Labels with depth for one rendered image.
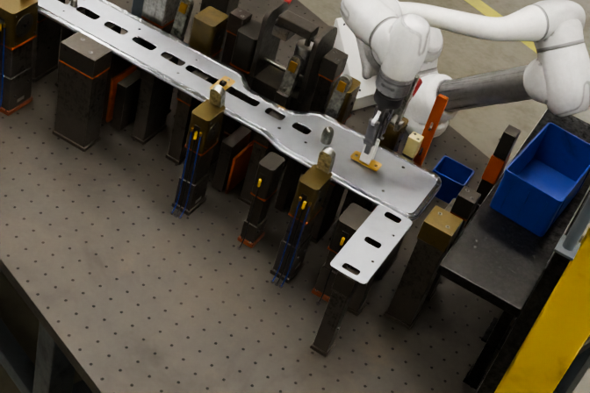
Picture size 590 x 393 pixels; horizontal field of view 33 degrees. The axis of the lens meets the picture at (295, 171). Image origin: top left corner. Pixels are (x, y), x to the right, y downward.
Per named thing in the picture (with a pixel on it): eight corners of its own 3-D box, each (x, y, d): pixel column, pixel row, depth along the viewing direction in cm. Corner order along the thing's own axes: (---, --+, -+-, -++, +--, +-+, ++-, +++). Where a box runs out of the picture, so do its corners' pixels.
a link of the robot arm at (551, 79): (415, 72, 343) (429, 134, 345) (380, 80, 334) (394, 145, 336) (598, 33, 279) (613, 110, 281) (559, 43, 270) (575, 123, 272)
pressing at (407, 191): (-2, -4, 294) (-2, -8, 293) (49, -29, 311) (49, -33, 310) (412, 225, 259) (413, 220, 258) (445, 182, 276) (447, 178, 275)
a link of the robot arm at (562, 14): (548, -2, 269) (558, 48, 271) (592, -11, 279) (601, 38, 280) (512, 7, 280) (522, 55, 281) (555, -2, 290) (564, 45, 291)
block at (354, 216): (305, 299, 272) (330, 225, 254) (325, 275, 280) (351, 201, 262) (327, 312, 270) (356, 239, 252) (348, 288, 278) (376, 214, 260)
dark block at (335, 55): (290, 167, 311) (322, 56, 285) (301, 156, 317) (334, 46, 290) (304, 175, 310) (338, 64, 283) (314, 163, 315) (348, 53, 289)
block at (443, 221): (383, 315, 273) (423, 220, 250) (395, 297, 279) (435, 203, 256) (409, 330, 271) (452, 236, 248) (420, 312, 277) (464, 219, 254)
